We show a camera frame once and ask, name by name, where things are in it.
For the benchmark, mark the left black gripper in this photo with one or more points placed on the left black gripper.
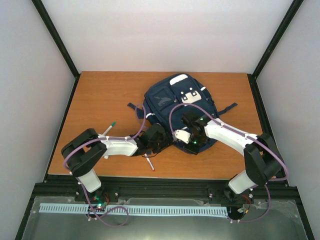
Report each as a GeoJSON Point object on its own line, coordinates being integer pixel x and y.
{"type": "Point", "coordinates": [167, 142]}

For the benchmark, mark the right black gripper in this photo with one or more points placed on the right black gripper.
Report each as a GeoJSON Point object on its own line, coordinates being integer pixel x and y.
{"type": "Point", "coordinates": [193, 149]}

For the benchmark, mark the red marker pen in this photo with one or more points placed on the red marker pen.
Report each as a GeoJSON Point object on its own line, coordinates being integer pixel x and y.
{"type": "Point", "coordinates": [149, 162]}

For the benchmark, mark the navy blue student backpack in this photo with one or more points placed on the navy blue student backpack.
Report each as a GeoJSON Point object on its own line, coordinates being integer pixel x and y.
{"type": "Point", "coordinates": [168, 100]}

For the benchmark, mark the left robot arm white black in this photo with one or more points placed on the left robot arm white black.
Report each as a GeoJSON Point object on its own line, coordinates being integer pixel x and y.
{"type": "Point", "coordinates": [82, 153]}

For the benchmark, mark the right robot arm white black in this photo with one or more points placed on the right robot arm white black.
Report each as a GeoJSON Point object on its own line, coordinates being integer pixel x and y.
{"type": "Point", "coordinates": [262, 159]}

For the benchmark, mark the teal capped white marker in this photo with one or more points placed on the teal capped white marker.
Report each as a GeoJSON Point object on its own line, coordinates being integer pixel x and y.
{"type": "Point", "coordinates": [108, 129]}

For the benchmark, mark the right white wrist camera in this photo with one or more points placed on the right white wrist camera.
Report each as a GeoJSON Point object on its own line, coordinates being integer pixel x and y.
{"type": "Point", "coordinates": [182, 135]}

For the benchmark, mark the light blue slotted cable duct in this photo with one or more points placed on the light blue slotted cable duct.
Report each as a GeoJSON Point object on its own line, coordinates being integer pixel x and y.
{"type": "Point", "coordinates": [136, 210]}

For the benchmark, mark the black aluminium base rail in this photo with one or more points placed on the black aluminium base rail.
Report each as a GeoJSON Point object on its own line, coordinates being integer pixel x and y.
{"type": "Point", "coordinates": [115, 188]}

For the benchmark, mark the right black frame post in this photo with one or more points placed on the right black frame post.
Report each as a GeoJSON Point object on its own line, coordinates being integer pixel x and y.
{"type": "Point", "coordinates": [280, 31]}

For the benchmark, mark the black frame post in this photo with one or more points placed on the black frame post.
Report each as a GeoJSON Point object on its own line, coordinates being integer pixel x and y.
{"type": "Point", "coordinates": [280, 31]}
{"type": "Point", "coordinates": [50, 26]}

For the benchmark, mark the left black frame post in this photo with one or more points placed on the left black frame post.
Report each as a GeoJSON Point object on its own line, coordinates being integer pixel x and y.
{"type": "Point", "coordinates": [50, 26]}

